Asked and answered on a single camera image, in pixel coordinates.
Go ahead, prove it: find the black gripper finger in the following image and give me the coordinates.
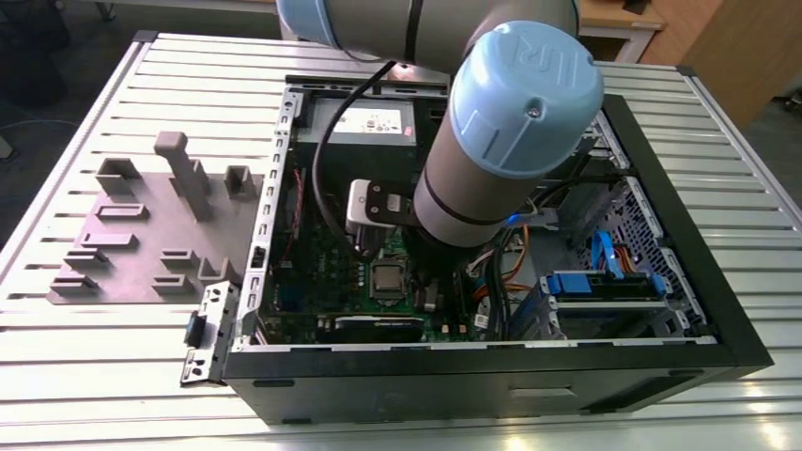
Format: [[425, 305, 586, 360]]
[[413, 276, 454, 315]]

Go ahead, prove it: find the metal socket cover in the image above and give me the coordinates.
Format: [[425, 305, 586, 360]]
[[366, 257, 410, 302]]

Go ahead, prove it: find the CPU socket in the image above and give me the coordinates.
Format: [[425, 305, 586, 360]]
[[366, 257, 415, 303]]

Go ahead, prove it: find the black graphics card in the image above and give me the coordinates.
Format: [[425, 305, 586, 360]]
[[317, 313, 425, 344]]

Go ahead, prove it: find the green motherboard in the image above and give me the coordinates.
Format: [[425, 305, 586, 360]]
[[259, 187, 490, 344]]

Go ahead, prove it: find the black PC case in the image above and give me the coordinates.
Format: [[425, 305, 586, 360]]
[[222, 72, 776, 427]]

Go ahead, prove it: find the hard disk in blue carrier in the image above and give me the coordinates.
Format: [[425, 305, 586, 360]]
[[542, 272, 669, 302]]

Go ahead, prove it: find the grey power supply unit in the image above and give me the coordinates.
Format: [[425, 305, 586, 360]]
[[293, 96, 450, 222]]

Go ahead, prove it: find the metal disk bay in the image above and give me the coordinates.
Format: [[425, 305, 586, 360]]
[[538, 270, 716, 339]]

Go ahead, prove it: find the grey parts rack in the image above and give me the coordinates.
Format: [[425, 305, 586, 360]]
[[47, 131, 269, 307]]

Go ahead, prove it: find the wooden desk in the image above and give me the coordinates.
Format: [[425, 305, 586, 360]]
[[576, 0, 666, 65]]

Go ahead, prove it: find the brown wooden cabinet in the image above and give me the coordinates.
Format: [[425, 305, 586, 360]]
[[638, 0, 802, 129]]

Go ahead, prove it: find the black chair base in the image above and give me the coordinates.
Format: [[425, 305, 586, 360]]
[[772, 83, 802, 114]]

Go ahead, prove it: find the white wire bundle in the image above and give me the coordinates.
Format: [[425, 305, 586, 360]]
[[466, 247, 497, 276]]

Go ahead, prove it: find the thick black cable bundle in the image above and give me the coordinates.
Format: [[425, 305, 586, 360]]
[[485, 173, 628, 342]]

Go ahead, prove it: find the orange wire bundle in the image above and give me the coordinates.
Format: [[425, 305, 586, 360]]
[[473, 225, 533, 302]]

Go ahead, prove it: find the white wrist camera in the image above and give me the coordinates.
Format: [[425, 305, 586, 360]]
[[345, 178, 421, 230]]

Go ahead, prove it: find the red black twisted wire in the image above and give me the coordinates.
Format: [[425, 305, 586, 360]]
[[281, 168, 309, 270]]

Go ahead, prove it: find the blue flat data cable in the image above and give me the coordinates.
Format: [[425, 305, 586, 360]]
[[592, 229, 628, 281]]

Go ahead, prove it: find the black camera cable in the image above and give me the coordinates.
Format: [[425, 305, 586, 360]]
[[311, 60, 401, 259]]

